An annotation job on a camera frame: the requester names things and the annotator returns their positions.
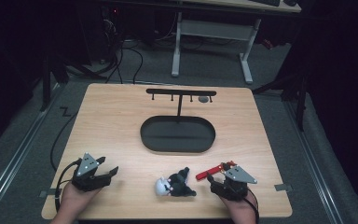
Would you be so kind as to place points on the black keyboard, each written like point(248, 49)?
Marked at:
point(265, 2)

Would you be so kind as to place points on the person's left hand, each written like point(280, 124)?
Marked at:
point(74, 196)

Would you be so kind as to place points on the small grey disc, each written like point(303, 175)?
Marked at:
point(203, 99)

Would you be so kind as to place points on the dark computer tower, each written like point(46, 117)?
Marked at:
point(110, 31)

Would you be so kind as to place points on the white desk with metal legs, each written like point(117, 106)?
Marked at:
point(217, 29)

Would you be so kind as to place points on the metal floor rail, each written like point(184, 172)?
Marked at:
point(15, 161)
point(315, 165)

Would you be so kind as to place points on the black metal stand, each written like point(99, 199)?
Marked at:
point(46, 84)
point(300, 99)

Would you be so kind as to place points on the black computer mouse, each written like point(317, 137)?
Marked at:
point(290, 2)

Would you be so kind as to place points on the person's right hand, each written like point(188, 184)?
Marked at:
point(239, 207)

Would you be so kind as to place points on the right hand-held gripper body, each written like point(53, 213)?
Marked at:
point(231, 186)

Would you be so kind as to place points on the grey tape strip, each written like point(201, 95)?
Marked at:
point(51, 193)
point(283, 187)

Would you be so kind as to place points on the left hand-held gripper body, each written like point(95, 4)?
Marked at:
point(88, 182)

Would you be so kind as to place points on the black hook rack with tray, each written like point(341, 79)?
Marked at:
point(177, 134)

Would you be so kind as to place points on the small red object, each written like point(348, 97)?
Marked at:
point(267, 44)

